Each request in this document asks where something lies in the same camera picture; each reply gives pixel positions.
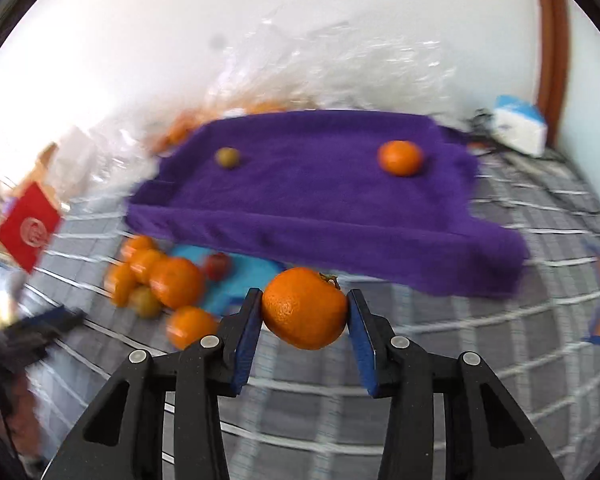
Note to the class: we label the large orange mandarin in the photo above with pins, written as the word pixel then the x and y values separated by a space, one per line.
pixel 305 308

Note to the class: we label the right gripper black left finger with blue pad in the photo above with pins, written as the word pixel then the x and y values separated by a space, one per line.
pixel 119 435

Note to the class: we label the small orange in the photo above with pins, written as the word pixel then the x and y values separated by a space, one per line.
pixel 135 244
pixel 188 325
pixel 144 262

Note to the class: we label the brown wooden door frame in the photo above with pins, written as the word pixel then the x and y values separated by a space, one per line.
pixel 555 51

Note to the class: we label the white blue box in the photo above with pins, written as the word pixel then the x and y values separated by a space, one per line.
pixel 519 125

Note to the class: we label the purple towel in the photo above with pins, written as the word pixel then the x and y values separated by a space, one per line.
pixel 309 190

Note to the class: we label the small green-yellow kumquat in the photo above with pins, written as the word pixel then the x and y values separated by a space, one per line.
pixel 143 302

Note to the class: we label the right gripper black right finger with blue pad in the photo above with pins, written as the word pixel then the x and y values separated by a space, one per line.
pixel 487 434

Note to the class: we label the big orange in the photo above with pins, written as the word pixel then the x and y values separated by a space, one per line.
pixel 177 282

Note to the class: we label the person's left hand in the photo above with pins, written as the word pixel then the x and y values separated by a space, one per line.
pixel 22 423

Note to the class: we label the green kumquat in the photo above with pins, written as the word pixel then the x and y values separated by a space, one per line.
pixel 227 158

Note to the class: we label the clear crumpled plastic bag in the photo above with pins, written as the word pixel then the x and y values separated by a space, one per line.
pixel 351 65

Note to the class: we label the small orange left edge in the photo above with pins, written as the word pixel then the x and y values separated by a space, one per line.
pixel 120 282

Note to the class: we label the small red fruit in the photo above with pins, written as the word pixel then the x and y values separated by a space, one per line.
pixel 217 266

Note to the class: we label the grey checked bed sheet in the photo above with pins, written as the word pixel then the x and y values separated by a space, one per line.
pixel 305 415

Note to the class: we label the red box with logo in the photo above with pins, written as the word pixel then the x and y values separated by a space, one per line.
pixel 28 227

